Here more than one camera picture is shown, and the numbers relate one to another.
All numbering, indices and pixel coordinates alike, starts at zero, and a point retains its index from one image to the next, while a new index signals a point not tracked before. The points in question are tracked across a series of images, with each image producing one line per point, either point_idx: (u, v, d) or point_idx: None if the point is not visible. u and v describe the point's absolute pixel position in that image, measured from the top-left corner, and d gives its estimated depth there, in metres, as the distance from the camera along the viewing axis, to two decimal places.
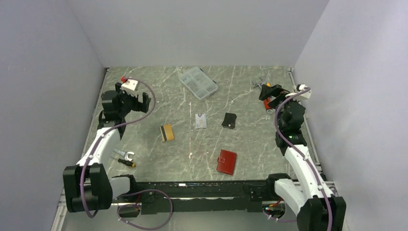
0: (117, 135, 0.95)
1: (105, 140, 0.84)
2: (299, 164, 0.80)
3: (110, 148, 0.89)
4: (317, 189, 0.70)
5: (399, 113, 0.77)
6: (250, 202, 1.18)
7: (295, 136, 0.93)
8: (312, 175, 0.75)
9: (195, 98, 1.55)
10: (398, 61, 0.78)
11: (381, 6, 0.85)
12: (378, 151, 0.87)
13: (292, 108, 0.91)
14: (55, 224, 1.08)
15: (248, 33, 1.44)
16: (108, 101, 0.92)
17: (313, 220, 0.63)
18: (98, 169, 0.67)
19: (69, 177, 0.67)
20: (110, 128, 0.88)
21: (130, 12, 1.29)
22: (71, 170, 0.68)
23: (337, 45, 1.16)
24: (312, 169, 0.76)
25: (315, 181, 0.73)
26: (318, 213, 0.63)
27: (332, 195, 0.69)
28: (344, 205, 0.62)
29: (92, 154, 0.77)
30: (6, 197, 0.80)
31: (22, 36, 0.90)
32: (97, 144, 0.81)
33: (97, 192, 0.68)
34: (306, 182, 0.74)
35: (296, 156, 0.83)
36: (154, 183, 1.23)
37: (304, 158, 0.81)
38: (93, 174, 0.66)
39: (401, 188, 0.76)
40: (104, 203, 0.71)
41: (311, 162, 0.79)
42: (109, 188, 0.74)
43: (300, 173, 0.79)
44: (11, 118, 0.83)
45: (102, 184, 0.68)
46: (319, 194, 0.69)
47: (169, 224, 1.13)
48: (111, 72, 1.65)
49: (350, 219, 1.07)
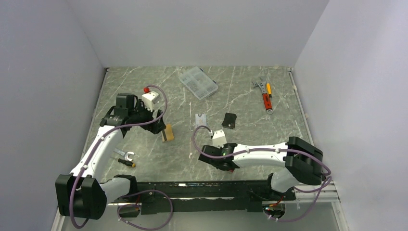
0: (120, 135, 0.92)
1: (104, 144, 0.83)
2: (250, 158, 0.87)
3: (111, 150, 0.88)
4: (277, 154, 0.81)
5: (398, 114, 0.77)
6: (250, 202, 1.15)
7: (225, 147, 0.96)
8: (265, 151, 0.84)
9: (194, 98, 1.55)
10: (396, 61, 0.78)
11: (380, 7, 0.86)
12: (377, 151, 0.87)
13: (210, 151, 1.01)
14: (55, 225, 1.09)
15: (247, 33, 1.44)
16: (122, 96, 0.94)
17: (309, 170, 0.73)
18: (90, 183, 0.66)
19: (61, 186, 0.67)
20: (111, 130, 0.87)
21: (129, 13, 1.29)
22: (65, 179, 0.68)
23: (337, 46, 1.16)
24: (259, 150, 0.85)
25: (272, 152, 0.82)
26: (300, 162, 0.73)
27: (286, 144, 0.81)
28: (293, 136, 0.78)
29: (88, 163, 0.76)
30: (5, 197, 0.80)
31: (22, 37, 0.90)
32: (95, 149, 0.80)
33: (88, 204, 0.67)
34: (269, 159, 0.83)
35: (242, 157, 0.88)
36: (154, 183, 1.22)
37: (248, 151, 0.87)
38: (83, 189, 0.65)
39: (401, 188, 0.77)
40: (94, 214, 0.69)
41: (252, 147, 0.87)
42: (103, 198, 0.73)
43: (261, 160, 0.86)
44: (10, 118, 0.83)
45: (94, 197, 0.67)
46: (283, 153, 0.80)
47: (169, 224, 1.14)
48: (111, 72, 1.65)
49: (350, 219, 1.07)
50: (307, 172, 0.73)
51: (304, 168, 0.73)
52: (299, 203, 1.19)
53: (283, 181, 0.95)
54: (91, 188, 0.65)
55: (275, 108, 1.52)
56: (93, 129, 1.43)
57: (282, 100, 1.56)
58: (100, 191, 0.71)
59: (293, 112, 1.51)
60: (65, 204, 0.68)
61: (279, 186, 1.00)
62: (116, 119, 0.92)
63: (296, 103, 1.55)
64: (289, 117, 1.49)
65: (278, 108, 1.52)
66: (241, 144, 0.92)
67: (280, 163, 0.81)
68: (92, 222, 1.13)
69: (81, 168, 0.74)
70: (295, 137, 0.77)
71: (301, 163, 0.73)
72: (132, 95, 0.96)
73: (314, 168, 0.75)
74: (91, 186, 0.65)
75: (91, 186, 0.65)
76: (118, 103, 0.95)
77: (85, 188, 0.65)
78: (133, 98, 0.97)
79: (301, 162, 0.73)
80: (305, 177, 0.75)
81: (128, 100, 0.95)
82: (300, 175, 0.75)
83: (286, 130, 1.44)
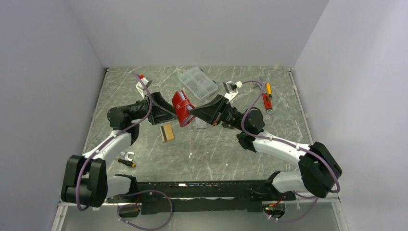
0: (128, 140, 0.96)
1: (115, 140, 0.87)
2: (270, 146, 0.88)
3: (118, 149, 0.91)
4: (296, 151, 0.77)
5: (398, 115, 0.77)
6: (250, 202, 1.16)
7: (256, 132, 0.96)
8: (286, 144, 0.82)
9: (195, 98, 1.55)
10: (396, 61, 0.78)
11: (381, 7, 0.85)
12: (377, 151, 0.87)
13: (254, 122, 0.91)
14: (55, 224, 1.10)
15: (247, 33, 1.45)
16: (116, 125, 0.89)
17: (320, 177, 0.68)
18: (99, 164, 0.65)
19: (71, 166, 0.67)
20: (123, 131, 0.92)
21: (129, 13, 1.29)
22: (76, 160, 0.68)
23: (337, 45, 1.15)
24: (282, 142, 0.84)
25: (291, 147, 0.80)
26: (314, 166, 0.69)
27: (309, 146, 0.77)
28: (320, 145, 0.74)
29: (99, 150, 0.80)
30: (6, 198, 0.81)
31: (22, 37, 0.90)
32: (107, 142, 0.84)
33: (92, 187, 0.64)
34: (286, 152, 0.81)
35: (263, 143, 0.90)
36: (154, 183, 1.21)
37: (270, 138, 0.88)
38: (91, 169, 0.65)
39: (402, 189, 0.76)
40: (95, 201, 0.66)
41: (277, 137, 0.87)
42: (106, 188, 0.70)
43: (279, 152, 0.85)
44: (11, 119, 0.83)
45: (100, 180, 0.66)
46: (302, 152, 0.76)
47: (169, 224, 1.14)
48: (111, 72, 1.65)
49: (350, 219, 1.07)
50: (318, 179, 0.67)
51: (316, 173, 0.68)
52: (299, 203, 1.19)
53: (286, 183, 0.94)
54: (99, 169, 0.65)
55: (275, 108, 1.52)
56: (93, 129, 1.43)
57: (282, 100, 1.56)
58: (105, 179, 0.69)
59: (293, 112, 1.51)
60: (69, 186, 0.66)
61: (285, 189, 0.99)
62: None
63: (296, 103, 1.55)
64: (289, 117, 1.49)
65: (278, 108, 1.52)
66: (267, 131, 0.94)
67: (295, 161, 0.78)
68: (93, 222, 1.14)
69: (93, 152, 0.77)
70: (321, 146, 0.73)
71: (316, 168, 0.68)
72: (121, 115, 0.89)
73: (327, 179, 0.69)
74: (100, 168, 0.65)
75: (98, 166, 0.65)
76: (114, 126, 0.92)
77: (94, 169, 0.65)
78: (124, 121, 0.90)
79: (315, 167, 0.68)
80: (313, 185, 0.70)
81: (122, 126, 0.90)
82: (309, 180, 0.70)
83: (286, 130, 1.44)
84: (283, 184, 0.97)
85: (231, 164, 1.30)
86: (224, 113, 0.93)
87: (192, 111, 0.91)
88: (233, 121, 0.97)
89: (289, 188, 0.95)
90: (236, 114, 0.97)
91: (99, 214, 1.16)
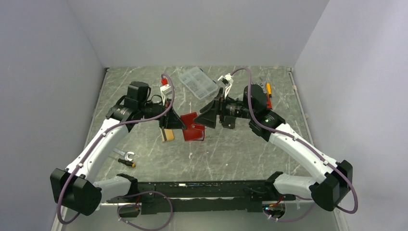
0: (125, 132, 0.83)
1: (105, 141, 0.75)
2: (292, 146, 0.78)
3: (112, 146, 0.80)
4: (323, 165, 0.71)
5: (399, 115, 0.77)
6: (250, 202, 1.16)
7: (270, 117, 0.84)
8: (311, 153, 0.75)
9: (194, 98, 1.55)
10: (395, 61, 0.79)
11: (381, 6, 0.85)
12: (377, 151, 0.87)
13: (254, 95, 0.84)
14: (55, 224, 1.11)
15: (247, 33, 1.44)
16: (134, 87, 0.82)
17: (335, 198, 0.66)
18: (82, 184, 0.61)
19: (55, 181, 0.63)
20: (115, 125, 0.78)
21: (129, 13, 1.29)
22: (59, 175, 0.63)
23: (337, 45, 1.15)
24: (307, 148, 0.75)
25: (317, 159, 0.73)
26: (337, 188, 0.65)
27: (337, 163, 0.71)
28: (349, 167, 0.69)
29: (84, 161, 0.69)
30: (6, 198, 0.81)
31: (21, 36, 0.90)
32: (95, 145, 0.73)
33: (78, 202, 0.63)
34: (309, 162, 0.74)
35: (284, 139, 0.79)
36: (154, 183, 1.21)
37: (294, 138, 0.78)
38: (75, 189, 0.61)
39: (402, 190, 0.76)
40: (86, 210, 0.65)
41: (302, 141, 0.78)
42: (96, 196, 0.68)
43: (297, 155, 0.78)
44: (10, 118, 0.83)
45: (86, 197, 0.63)
46: (328, 169, 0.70)
47: (169, 224, 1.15)
48: (111, 72, 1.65)
49: (351, 220, 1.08)
50: (334, 199, 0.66)
51: (334, 196, 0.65)
52: (299, 203, 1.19)
53: (288, 185, 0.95)
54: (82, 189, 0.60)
55: (275, 108, 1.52)
56: (93, 129, 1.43)
57: (282, 100, 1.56)
58: (93, 193, 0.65)
59: (293, 112, 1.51)
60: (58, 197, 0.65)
61: (286, 190, 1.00)
62: (124, 111, 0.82)
63: (296, 103, 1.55)
64: (289, 117, 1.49)
65: (278, 108, 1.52)
66: (288, 124, 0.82)
67: (316, 173, 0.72)
68: (93, 222, 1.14)
69: (76, 166, 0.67)
70: (350, 169, 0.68)
71: (337, 191, 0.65)
72: (145, 84, 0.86)
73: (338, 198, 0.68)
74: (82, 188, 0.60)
75: (81, 187, 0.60)
76: (129, 93, 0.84)
77: (77, 188, 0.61)
78: (146, 90, 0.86)
79: (336, 189, 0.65)
80: (323, 199, 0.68)
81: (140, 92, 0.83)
82: (322, 197, 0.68)
83: None
84: (286, 185, 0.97)
85: (231, 164, 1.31)
86: (226, 109, 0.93)
87: (195, 120, 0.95)
88: (237, 114, 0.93)
89: (291, 190, 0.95)
90: (239, 105, 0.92)
91: (99, 213, 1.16)
